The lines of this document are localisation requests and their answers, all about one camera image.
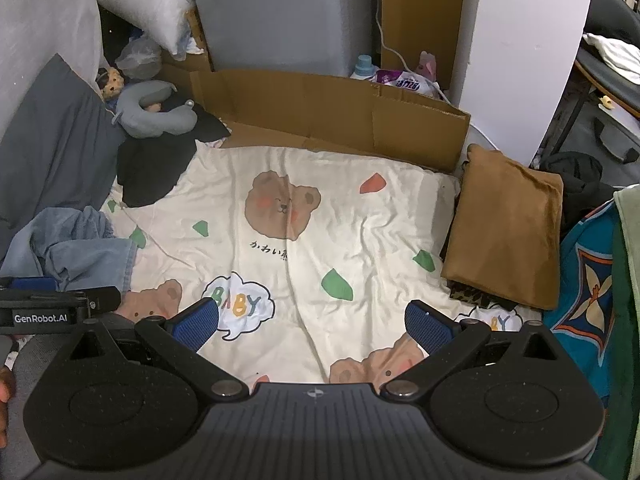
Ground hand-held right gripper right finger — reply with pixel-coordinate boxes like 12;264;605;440
381;300;569;401

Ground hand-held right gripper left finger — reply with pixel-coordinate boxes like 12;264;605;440
69;297;250;401

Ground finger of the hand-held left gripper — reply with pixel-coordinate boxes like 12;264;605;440
0;276;60;291
0;285;122;319

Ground blue denim pants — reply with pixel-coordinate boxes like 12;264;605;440
0;206;139;294

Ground person's left hand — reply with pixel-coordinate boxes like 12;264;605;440
0;365;16;449

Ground leopard-print cloth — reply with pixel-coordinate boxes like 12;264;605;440
447;280;517;311

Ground brown folded garment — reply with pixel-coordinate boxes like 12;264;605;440
440;144;565;311

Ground cream bear-print blanket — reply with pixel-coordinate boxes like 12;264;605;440
100;140;544;386

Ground black crumpled garment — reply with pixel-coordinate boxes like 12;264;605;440
116;102;233;209

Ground teal patterned blanket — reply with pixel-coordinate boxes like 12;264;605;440
542;200;624;411

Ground green cloth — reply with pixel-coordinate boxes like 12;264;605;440
590;187;640;480

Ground black jacket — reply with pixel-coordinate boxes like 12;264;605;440
537;151;621;236

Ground grey neck pillow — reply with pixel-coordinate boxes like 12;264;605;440
111;80;199;139

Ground cookie plush toy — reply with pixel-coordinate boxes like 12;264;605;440
97;66;126;101

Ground flattened brown cardboard box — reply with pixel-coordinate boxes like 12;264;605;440
190;69;472;173

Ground grey storage bag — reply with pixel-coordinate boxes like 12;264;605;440
540;80;640;191

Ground crumpled clear plastic bag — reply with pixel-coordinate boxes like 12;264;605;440
116;35;164;81

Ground pink package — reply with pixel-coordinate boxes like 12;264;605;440
417;51;440;84

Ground white curtain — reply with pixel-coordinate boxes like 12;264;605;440
0;0;104;132

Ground blue-capped detergent bottle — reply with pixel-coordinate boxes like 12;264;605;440
350;54;377;81

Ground white plastic-wrapped pillow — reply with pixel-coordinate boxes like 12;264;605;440
90;0;196;57

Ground grey cabinet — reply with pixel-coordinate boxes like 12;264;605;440
187;0;382;79

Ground white cloth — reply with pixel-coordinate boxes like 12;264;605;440
582;32;640;86

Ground black chair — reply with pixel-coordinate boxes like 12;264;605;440
575;0;640;117

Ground white cable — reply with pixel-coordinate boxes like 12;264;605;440
374;9;452;102

